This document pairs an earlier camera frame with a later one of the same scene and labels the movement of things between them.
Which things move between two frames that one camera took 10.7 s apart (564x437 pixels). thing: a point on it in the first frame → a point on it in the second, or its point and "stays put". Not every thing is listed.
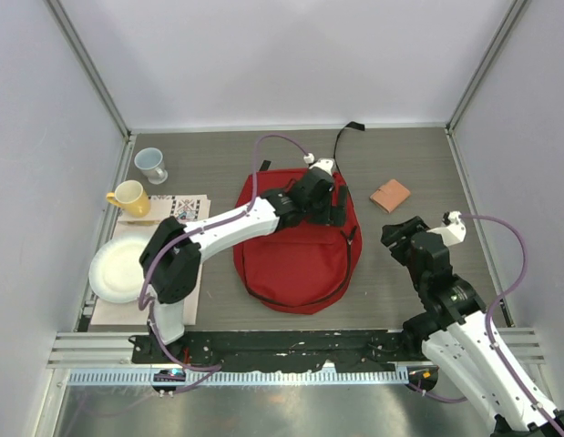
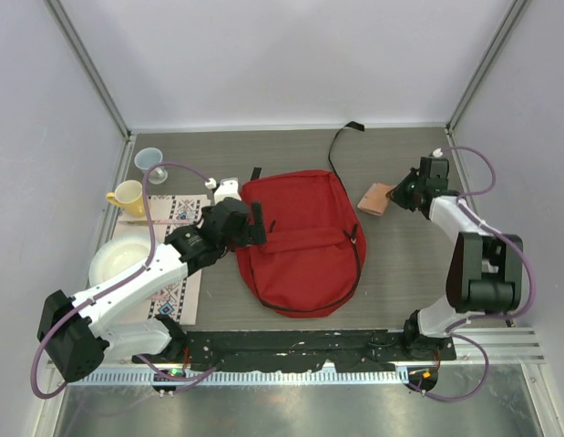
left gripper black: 334,216 → 252,234
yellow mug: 131,196 stays put
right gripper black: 391,233 → 397,193
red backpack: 301,268 stays put
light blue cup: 149,160 stays put
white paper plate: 116,274 stays put
